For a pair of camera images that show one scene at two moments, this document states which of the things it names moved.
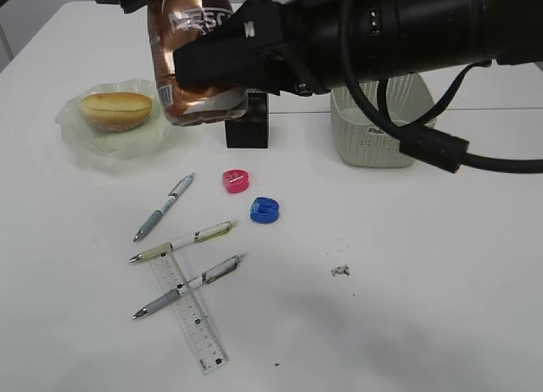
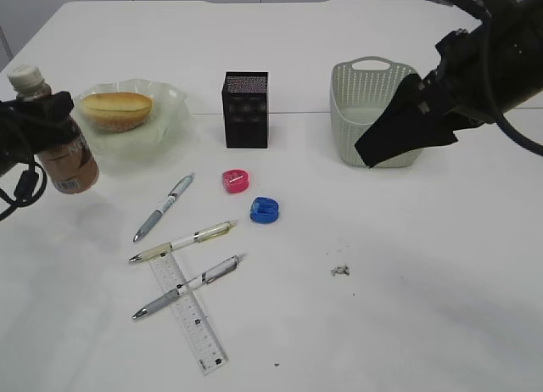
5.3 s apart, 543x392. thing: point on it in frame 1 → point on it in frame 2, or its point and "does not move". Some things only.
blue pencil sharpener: (264, 210) does not move
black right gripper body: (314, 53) → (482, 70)
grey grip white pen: (153, 221) does not move
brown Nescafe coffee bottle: (180, 15) → (72, 165)
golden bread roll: (113, 112) does not move
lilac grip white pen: (207, 277) does not move
